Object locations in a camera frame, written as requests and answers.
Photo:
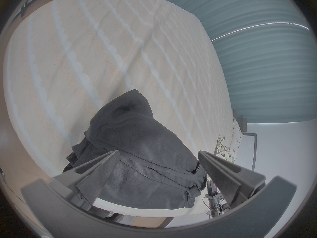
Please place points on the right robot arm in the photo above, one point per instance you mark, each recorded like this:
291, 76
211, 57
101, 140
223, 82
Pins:
214, 202

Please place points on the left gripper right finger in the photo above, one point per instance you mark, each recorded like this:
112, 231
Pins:
227, 180

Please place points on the white printed pillow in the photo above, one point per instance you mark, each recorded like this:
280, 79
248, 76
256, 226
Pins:
236, 137

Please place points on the blue-green curtain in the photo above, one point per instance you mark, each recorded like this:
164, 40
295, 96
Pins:
267, 83
235, 4

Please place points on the black T-shirt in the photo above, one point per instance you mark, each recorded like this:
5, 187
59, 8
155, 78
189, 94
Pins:
138, 142

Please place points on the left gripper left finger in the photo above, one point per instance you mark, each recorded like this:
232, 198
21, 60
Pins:
91, 180

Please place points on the grey bedside table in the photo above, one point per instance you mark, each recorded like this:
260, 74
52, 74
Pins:
240, 120

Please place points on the white printed pyjama top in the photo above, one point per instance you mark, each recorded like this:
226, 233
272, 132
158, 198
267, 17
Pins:
224, 151

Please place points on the bed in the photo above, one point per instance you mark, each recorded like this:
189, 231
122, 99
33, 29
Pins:
99, 46

